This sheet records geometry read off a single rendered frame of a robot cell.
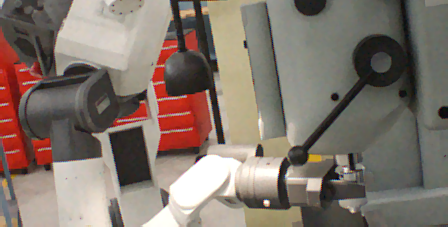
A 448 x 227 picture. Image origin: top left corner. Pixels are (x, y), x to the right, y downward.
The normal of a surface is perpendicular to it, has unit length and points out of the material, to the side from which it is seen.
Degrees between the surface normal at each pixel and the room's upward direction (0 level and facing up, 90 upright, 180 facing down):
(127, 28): 59
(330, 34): 90
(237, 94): 90
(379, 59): 90
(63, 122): 75
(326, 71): 90
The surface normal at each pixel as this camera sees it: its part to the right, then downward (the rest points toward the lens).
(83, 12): 0.12, -0.37
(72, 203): -0.14, -0.03
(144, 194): 0.25, 0.25
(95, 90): 0.92, -0.12
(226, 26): -0.06, 0.22
